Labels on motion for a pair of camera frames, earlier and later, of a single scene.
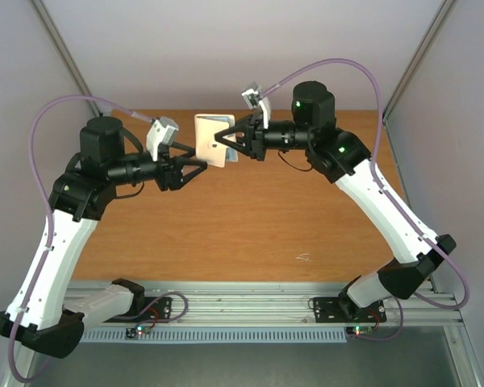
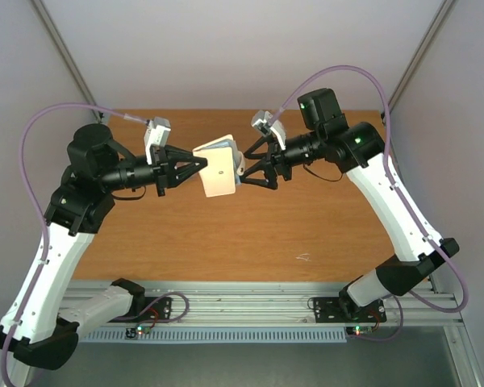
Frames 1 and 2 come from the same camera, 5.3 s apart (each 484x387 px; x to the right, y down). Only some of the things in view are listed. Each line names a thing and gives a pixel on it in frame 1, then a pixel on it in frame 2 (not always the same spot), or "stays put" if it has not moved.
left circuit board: [134, 332] stays put
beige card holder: [209, 150] -> [220, 176]
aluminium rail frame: [289, 304] stays put
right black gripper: [257, 137] -> [274, 160]
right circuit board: [359, 330] stays put
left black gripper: [174, 179] stays put
